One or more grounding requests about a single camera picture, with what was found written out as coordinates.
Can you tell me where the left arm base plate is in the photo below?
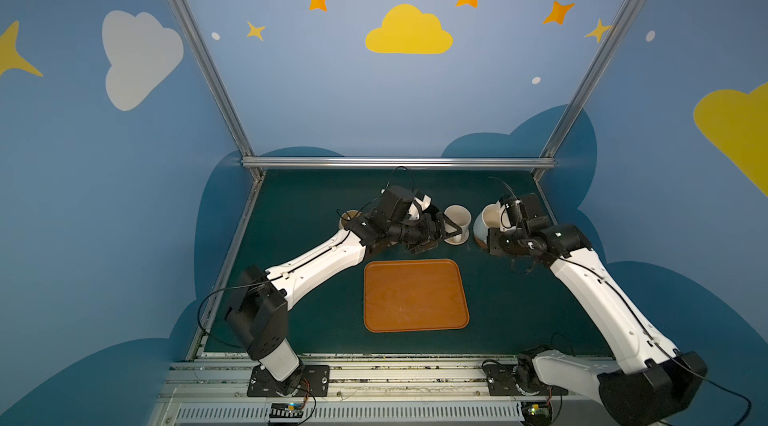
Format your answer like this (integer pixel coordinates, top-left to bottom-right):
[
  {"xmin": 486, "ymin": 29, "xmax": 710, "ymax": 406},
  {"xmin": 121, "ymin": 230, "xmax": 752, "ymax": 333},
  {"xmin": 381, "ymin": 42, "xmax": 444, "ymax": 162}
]
[{"xmin": 246, "ymin": 364, "xmax": 330, "ymax": 397}]

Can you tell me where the right controller board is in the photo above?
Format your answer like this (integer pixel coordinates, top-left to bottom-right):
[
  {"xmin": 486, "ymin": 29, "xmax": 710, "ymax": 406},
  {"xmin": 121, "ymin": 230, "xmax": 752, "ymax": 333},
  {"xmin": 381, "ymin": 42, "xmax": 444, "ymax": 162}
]
[{"xmin": 521, "ymin": 402, "xmax": 553, "ymax": 426}]

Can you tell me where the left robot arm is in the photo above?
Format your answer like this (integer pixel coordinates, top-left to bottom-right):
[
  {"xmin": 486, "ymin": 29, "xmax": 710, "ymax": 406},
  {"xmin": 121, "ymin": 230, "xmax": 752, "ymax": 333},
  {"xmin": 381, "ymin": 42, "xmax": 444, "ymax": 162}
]
[{"xmin": 224, "ymin": 185, "xmax": 461, "ymax": 392}]

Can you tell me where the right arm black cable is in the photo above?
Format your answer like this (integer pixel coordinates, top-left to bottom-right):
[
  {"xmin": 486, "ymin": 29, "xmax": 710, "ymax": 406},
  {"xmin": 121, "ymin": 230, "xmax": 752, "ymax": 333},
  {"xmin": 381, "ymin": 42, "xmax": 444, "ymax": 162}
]
[{"xmin": 488, "ymin": 176, "xmax": 753, "ymax": 426}]

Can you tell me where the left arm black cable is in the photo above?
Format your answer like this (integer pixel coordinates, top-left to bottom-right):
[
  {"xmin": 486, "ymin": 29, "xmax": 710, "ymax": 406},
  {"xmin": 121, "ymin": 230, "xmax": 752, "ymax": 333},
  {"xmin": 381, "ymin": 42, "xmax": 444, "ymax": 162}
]
[{"xmin": 196, "ymin": 165, "xmax": 416, "ymax": 350}]

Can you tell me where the multicolour woven coaster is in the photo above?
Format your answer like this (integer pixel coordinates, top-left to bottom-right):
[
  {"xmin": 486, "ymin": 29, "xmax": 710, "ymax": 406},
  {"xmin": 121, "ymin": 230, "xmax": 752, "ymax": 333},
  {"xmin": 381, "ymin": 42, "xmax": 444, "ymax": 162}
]
[{"xmin": 444, "ymin": 232, "xmax": 470, "ymax": 245}]

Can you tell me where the aluminium frame right post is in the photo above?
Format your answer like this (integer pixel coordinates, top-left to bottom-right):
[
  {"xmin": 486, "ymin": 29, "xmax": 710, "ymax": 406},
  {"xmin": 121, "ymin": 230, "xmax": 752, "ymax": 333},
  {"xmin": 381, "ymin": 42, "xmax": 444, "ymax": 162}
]
[{"xmin": 532, "ymin": 0, "xmax": 647, "ymax": 182}]

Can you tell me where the white mug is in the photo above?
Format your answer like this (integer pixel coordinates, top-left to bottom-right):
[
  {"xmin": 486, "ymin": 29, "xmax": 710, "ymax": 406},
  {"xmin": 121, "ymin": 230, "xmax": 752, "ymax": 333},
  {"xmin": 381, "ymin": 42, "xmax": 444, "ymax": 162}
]
[{"xmin": 443, "ymin": 205, "xmax": 472, "ymax": 234}]

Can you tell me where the aluminium frame back bar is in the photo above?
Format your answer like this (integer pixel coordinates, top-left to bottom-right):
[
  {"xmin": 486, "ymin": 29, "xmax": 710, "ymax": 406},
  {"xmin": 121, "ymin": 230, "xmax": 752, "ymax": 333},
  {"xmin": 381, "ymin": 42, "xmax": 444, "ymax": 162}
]
[{"xmin": 241, "ymin": 156, "xmax": 556, "ymax": 170}]

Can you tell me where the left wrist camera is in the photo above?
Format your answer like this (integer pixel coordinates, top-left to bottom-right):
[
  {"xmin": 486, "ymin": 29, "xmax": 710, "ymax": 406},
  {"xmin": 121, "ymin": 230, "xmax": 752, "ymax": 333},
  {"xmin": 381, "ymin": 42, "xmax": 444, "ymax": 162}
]
[{"xmin": 408, "ymin": 191, "xmax": 432, "ymax": 220}]

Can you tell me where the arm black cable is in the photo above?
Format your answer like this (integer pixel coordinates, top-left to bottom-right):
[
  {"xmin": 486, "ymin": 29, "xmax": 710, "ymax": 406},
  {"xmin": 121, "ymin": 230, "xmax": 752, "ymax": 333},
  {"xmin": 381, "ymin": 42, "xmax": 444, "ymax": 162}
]
[
  {"xmin": 196, "ymin": 165, "xmax": 416, "ymax": 350},
  {"xmin": 488, "ymin": 176, "xmax": 753, "ymax": 426}
]

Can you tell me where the aluminium frame left post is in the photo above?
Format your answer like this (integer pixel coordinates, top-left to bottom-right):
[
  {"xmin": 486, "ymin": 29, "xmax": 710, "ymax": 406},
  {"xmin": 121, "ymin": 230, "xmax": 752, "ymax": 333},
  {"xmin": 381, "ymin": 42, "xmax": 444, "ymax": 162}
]
[{"xmin": 167, "ymin": 0, "xmax": 253, "ymax": 161}]

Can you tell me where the orange serving tray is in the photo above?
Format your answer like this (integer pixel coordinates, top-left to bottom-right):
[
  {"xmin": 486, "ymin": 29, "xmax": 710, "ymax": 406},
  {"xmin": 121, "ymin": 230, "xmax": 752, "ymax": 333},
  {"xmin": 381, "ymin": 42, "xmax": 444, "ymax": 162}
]
[{"xmin": 363, "ymin": 259, "xmax": 470, "ymax": 333}]

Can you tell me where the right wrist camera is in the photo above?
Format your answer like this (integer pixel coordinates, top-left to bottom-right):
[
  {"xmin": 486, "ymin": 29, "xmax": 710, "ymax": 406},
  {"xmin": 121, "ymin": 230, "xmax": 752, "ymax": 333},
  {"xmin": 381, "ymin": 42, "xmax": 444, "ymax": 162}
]
[{"xmin": 499, "ymin": 198, "xmax": 523, "ymax": 232}]

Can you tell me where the aluminium frame post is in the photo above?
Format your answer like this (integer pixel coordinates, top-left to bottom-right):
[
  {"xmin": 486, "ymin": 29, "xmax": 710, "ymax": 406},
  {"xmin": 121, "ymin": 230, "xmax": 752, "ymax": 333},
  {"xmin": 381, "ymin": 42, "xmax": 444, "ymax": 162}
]
[
  {"xmin": 167, "ymin": 0, "xmax": 253, "ymax": 161},
  {"xmin": 532, "ymin": 0, "xmax": 647, "ymax": 182}
]

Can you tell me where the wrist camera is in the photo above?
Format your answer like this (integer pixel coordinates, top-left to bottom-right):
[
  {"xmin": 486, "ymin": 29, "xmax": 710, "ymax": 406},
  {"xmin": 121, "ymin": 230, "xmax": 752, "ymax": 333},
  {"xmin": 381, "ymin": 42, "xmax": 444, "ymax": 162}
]
[
  {"xmin": 408, "ymin": 191, "xmax": 432, "ymax": 220},
  {"xmin": 499, "ymin": 198, "xmax": 523, "ymax": 232}
]

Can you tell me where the left controller board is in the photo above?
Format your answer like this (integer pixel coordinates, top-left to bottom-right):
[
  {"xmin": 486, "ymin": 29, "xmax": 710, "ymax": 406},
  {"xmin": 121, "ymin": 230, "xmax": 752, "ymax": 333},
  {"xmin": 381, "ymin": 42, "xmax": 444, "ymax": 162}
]
[{"xmin": 267, "ymin": 402, "xmax": 305, "ymax": 424}]

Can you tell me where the controller board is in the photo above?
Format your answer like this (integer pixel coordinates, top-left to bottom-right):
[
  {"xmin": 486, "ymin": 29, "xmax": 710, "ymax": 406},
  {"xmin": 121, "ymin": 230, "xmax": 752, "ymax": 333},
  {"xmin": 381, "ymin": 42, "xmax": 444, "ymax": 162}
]
[
  {"xmin": 267, "ymin": 402, "xmax": 305, "ymax": 424},
  {"xmin": 521, "ymin": 402, "xmax": 553, "ymax": 426}
]

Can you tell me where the aluminium front rail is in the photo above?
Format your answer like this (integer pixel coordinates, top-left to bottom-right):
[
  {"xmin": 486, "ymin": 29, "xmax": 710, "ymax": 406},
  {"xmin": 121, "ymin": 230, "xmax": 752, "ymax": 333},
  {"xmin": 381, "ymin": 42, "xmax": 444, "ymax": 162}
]
[{"xmin": 148, "ymin": 353, "xmax": 614, "ymax": 425}]

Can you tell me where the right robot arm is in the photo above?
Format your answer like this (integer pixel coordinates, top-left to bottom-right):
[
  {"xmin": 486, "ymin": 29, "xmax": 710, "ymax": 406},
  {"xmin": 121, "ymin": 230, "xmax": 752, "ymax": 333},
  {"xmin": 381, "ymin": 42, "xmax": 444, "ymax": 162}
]
[{"xmin": 474, "ymin": 194, "xmax": 708, "ymax": 425}]

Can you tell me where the cream yellow mug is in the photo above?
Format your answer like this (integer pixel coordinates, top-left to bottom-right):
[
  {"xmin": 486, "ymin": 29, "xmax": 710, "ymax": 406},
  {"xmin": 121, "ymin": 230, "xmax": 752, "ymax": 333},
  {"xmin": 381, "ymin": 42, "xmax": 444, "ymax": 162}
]
[{"xmin": 338, "ymin": 209, "xmax": 360, "ymax": 230}]

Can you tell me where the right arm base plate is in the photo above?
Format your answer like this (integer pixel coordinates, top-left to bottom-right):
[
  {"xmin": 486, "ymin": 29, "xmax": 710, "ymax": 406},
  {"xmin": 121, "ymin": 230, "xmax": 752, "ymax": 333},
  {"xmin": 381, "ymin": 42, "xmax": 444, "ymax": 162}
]
[{"xmin": 481, "ymin": 360, "xmax": 569, "ymax": 396}]

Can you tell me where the light blue mug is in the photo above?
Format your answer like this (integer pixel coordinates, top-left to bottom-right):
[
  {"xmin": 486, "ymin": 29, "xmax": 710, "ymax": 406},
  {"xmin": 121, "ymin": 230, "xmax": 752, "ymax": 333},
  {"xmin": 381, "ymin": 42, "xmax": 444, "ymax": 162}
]
[{"xmin": 473, "ymin": 201, "xmax": 502, "ymax": 250}]

